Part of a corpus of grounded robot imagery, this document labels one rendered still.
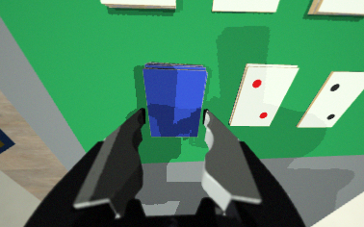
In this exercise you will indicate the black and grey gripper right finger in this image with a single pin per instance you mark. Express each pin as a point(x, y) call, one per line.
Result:
point(240, 185)

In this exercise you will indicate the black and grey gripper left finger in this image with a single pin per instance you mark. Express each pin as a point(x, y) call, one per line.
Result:
point(99, 186)

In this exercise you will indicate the green felt mat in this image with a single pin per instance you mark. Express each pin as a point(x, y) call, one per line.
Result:
point(90, 59)

